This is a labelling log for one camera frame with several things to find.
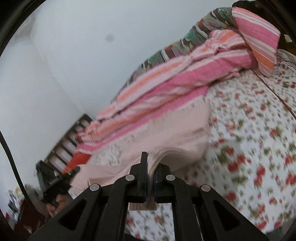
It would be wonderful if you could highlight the pink knitted sweater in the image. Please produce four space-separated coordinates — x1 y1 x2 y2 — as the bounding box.
68 101 211 210

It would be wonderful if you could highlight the person's left hand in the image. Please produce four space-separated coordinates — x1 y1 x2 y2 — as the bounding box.
47 194 71 217

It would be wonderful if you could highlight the dark wooden headboard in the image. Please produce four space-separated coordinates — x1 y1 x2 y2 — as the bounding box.
44 113 92 173

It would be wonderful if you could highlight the red embroidered pillow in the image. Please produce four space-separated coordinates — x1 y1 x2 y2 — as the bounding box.
63 152 91 174

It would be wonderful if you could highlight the floral white bed sheet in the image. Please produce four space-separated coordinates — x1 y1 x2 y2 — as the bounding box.
87 49 296 241

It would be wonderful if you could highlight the pink striped quilt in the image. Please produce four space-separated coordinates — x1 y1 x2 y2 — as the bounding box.
76 7 280 154

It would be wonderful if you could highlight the dark floral patterned blanket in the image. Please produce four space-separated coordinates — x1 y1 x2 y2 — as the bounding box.
112 7 237 101

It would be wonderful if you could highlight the black camera cable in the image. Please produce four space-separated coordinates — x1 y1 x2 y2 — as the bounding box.
0 131 33 204

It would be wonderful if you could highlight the thin dark cable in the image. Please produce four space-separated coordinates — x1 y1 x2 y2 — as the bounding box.
252 60 296 121

